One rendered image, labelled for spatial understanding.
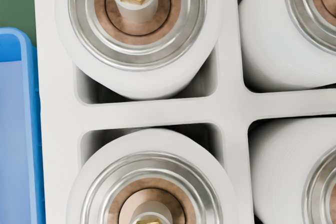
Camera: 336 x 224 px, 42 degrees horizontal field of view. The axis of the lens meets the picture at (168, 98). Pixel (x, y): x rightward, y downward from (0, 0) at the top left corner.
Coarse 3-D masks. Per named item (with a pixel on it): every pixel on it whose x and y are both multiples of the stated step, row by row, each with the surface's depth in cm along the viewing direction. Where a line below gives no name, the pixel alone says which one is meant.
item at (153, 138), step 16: (144, 128) 38; (160, 128) 33; (112, 144) 24; (128, 144) 24; (144, 144) 24; (160, 144) 24; (176, 144) 24; (192, 144) 24; (96, 160) 24; (112, 160) 24; (192, 160) 24; (208, 160) 24; (80, 176) 24; (96, 176) 24; (208, 176) 24; (224, 176) 24; (80, 192) 24; (224, 192) 24; (80, 208) 23; (224, 208) 24
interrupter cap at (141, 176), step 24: (120, 168) 23; (144, 168) 23; (168, 168) 23; (192, 168) 23; (96, 192) 23; (120, 192) 23; (144, 192) 24; (168, 192) 24; (192, 192) 23; (96, 216) 23; (120, 216) 23; (192, 216) 23; (216, 216) 23
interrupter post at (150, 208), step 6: (144, 204) 23; (150, 204) 22; (156, 204) 23; (162, 204) 23; (138, 210) 22; (144, 210) 21; (150, 210) 21; (156, 210) 21; (162, 210) 22; (168, 210) 23; (132, 216) 22; (138, 216) 21; (144, 216) 20; (150, 216) 20; (156, 216) 20; (162, 216) 21; (168, 216) 22; (132, 222) 20; (162, 222) 20; (168, 222) 21
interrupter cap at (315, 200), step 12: (324, 156) 23; (312, 168) 23; (324, 168) 23; (312, 180) 23; (324, 180) 23; (312, 192) 23; (324, 192) 23; (312, 204) 23; (324, 204) 23; (312, 216) 23; (324, 216) 23
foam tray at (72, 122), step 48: (48, 0) 31; (240, 0) 42; (48, 48) 31; (240, 48) 31; (48, 96) 31; (96, 96) 40; (192, 96) 42; (240, 96) 31; (288, 96) 31; (48, 144) 31; (96, 144) 38; (240, 144) 31; (48, 192) 30; (240, 192) 31
